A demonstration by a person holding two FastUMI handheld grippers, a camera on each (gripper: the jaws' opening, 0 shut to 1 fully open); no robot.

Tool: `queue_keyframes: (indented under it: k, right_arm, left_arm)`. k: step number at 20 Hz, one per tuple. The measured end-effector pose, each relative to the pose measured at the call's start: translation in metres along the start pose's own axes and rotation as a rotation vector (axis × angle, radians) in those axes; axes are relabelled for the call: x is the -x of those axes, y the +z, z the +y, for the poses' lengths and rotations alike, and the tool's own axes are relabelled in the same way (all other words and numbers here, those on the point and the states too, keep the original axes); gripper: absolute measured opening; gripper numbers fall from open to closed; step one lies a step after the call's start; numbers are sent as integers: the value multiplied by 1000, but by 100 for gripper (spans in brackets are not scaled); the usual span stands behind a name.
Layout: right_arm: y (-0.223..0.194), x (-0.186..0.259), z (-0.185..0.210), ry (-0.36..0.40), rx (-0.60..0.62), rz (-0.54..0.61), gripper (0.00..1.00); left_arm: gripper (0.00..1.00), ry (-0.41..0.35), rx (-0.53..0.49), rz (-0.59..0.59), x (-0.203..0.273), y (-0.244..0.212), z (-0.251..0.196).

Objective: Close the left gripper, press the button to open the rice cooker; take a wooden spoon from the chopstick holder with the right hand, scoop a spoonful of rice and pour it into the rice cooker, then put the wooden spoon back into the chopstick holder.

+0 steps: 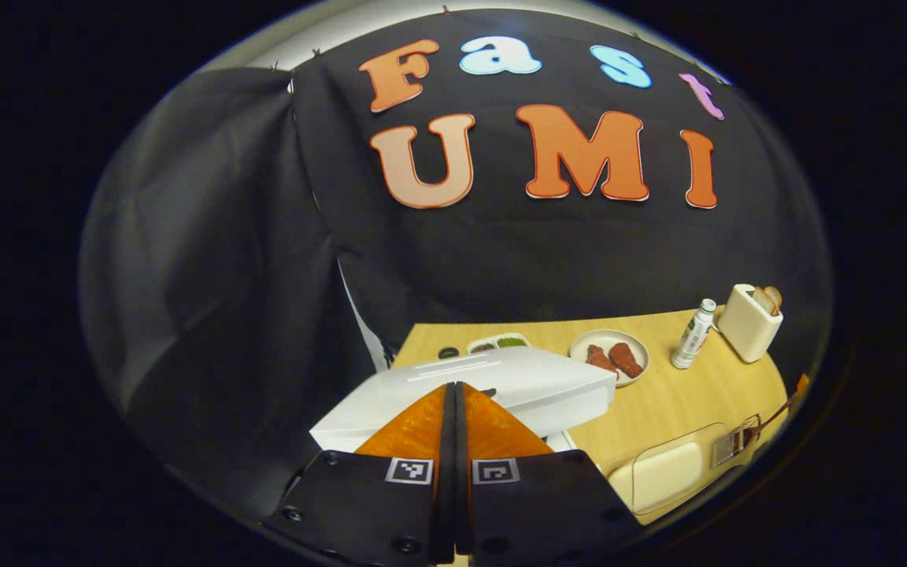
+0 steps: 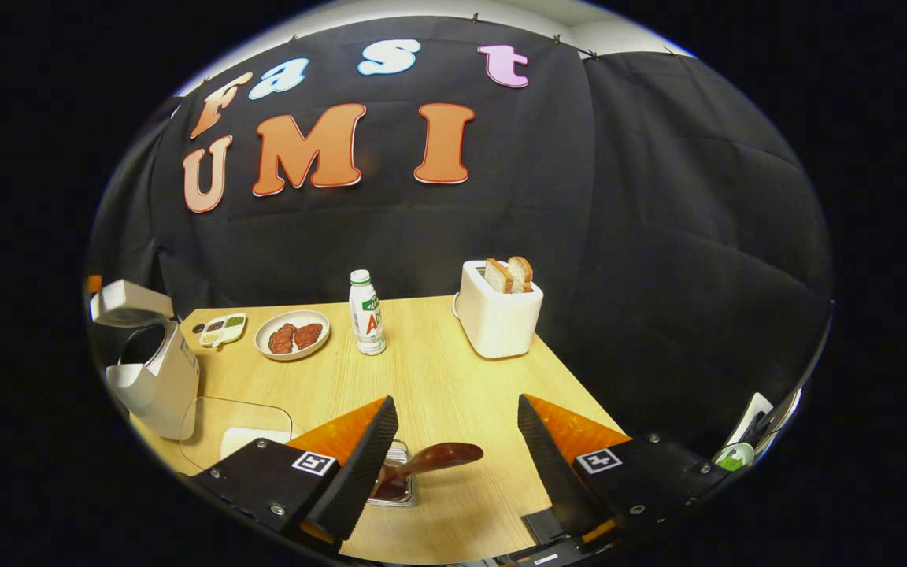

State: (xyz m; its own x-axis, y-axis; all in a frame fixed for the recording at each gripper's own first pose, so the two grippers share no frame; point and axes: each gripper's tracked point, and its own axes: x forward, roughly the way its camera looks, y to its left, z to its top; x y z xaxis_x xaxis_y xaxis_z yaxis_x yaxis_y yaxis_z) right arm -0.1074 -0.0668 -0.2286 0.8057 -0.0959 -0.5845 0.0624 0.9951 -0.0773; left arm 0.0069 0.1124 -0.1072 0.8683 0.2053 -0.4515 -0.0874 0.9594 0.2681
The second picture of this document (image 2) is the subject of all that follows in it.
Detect brown wooden spoon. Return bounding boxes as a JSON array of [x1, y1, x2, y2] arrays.
[[375, 443, 484, 493]]

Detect white drink bottle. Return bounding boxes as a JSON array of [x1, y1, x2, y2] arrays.
[[349, 270, 387, 356]]

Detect clear glass dish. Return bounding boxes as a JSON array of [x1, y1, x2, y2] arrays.
[[180, 396, 294, 473]]

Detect white rice cooker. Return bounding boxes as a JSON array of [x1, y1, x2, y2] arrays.
[[90, 280, 201, 442]]

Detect round white plate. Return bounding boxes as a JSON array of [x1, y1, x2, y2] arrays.
[[254, 309, 331, 362]]

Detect white and green items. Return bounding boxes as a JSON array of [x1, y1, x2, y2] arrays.
[[713, 390, 802, 473]]

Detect white toaster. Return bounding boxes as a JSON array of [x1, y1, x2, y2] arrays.
[[453, 260, 545, 360]]

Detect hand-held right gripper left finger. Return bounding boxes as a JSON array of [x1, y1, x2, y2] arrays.
[[190, 395, 399, 548]]

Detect divided white sauce dish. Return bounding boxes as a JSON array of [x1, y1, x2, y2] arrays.
[[199, 313, 248, 350]]

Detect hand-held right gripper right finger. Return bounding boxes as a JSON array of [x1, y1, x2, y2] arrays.
[[516, 394, 738, 552]]

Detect metal wire chopstick holder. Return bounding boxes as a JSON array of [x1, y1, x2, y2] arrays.
[[368, 440, 417, 507]]

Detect white rice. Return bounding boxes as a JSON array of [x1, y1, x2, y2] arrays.
[[220, 428, 291, 461]]

